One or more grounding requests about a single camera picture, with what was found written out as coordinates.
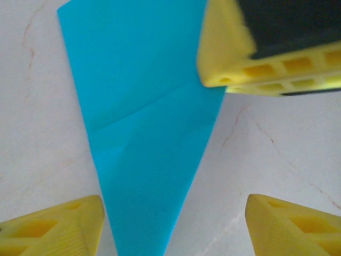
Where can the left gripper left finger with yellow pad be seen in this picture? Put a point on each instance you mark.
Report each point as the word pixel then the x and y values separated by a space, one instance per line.
pixel 53 232

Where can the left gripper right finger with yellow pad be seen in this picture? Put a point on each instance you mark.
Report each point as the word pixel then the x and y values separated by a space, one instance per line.
pixel 293 232

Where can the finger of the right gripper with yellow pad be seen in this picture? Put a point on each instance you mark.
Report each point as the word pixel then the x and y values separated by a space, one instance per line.
pixel 293 86
pixel 226 48

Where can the blue paper sheet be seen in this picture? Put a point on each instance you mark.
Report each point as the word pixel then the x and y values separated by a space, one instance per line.
pixel 138 133

